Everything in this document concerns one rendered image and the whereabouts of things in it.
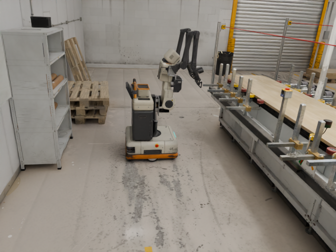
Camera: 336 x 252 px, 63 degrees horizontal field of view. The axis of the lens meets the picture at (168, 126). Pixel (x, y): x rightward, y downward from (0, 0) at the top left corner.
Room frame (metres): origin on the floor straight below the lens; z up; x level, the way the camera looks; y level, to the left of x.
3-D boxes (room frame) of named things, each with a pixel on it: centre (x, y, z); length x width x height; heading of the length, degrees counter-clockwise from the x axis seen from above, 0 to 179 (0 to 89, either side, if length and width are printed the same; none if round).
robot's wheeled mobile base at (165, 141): (3.42, 0.23, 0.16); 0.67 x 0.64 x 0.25; 100
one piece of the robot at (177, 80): (3.47, -0.06, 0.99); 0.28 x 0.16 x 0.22; 10
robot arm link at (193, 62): (3.28, -0.26, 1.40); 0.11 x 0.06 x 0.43; 9
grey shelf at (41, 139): (3.23, 1.54, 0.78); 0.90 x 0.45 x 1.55; 10
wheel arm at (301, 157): (1.86, -1.06, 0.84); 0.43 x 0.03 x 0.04; 100
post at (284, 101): (2.42, -1.04, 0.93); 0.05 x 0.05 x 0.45; 10
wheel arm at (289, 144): (2.11, -1.04, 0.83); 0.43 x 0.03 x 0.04; 100
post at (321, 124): (1.92, -1.13, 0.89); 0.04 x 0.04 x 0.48; 10
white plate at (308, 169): (1.94, -1.10, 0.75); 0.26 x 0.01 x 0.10; 10
